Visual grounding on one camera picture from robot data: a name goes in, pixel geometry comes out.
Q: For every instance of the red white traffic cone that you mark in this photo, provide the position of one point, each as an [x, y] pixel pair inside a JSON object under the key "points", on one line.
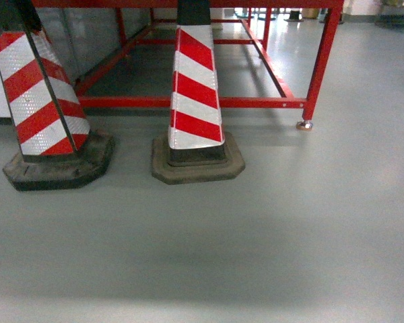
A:
{"points": [[196, 148], [57, 147]]}

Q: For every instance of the red white traffic cone left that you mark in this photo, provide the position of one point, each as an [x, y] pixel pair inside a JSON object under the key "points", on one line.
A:
{"points": [[57, 147]]}

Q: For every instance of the red white traffic cone right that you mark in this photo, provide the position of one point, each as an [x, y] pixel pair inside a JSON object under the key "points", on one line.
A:
{"points": [[196, 148]]}

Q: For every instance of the red metal frame table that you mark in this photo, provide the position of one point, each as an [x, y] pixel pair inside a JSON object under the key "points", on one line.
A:
{"points": [[286, 99]]}

